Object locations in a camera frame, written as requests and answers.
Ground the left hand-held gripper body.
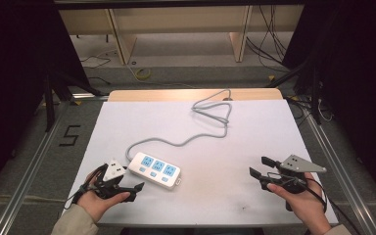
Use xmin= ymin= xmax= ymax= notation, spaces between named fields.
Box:
xmin=91 ymin=159 xmax=137 ymax=202

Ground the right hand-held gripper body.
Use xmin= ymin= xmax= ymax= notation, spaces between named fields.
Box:
xmin=267 ymin=154 xmax=328 ymax=195

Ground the person's left hand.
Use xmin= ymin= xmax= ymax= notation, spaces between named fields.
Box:
xmin=76 ymin=171 xmax=132 ymax=223

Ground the person's right hand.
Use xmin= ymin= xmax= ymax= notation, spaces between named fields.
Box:
xmin=266 ymin=171 xmax=333 ymax=227

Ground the white power strip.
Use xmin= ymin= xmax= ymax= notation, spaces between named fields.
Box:
xmin=126 ymin=152 xmax=182 ymax=191

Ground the white table cover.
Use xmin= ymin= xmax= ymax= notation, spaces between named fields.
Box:
xmin=62 ymin=99 xmax=340 ymax=228

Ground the black metal stand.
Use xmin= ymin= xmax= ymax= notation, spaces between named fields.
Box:
xmin=265 ymin=57 xmax=323 ymax=125
xmin=43 ymin=64 xmax=103 ymax=133

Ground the wooden table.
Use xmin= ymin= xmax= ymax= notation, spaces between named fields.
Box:
xmin=107 ymin=87 xmax=284 ymax=103

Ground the black curtain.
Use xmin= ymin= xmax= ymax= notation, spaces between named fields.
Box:
xmin=281 ymin=0 xmax=376 ymax=213
xmin=0 ymin=0 xmax=93 ymax=204

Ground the yellow tape roll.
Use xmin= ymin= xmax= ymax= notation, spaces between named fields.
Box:
xmin=134 ymin=67 xmax=152 ymax=81

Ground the wooden shelf unit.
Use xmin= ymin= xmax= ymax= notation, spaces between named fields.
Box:
xmin=58 ymin=4 xmax=306 ymax=66

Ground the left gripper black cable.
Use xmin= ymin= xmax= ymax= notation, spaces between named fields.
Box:
xmin=63 ymin=163 xmax=110 ymax=211

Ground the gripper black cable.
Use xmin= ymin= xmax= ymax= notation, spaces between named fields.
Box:
xmin=267 ymin=171 xmax=364 ymax=235
xmin=63 ymin=163 xmax=110 ymax=211

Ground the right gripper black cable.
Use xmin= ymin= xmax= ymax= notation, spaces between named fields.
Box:
xmin=267 ymin=171 xmax=364 ymax=235

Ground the aluminium rail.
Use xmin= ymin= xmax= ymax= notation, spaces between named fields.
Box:
xmin=0 ymin=101 xmax=71 ymax=235
xmin=302 ymin=103 xmax=376 ymax=235

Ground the white thin cable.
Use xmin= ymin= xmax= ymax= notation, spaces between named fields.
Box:
xmin=317 ymin=97 xmax=335 ymax=123

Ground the grey power strip cable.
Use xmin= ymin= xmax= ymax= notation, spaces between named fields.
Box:
xmin=124 ymin=88 xmax=233 ymax=163

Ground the thin black floor cable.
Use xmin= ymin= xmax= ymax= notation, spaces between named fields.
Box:
xmin=78 ymin=54 xmax=113 ymax=86

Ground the bundle of black cables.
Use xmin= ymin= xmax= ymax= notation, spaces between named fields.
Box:
xmin=245 ymin=4 xmax=291 ymax=73

